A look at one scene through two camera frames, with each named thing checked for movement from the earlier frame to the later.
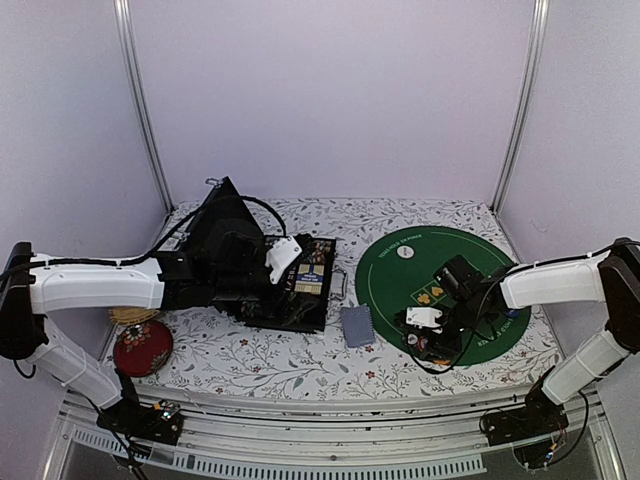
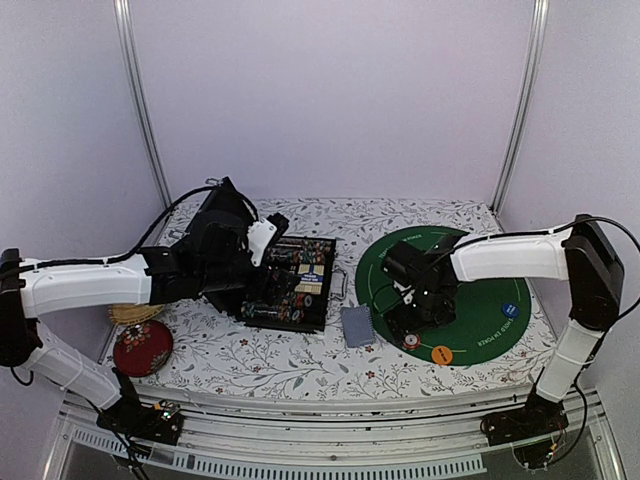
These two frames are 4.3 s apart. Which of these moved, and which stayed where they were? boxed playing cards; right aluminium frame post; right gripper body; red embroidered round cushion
Moved: right gripper body
Stayed: red embroidered round cushion; boxed playing cards; right aluminium frame post
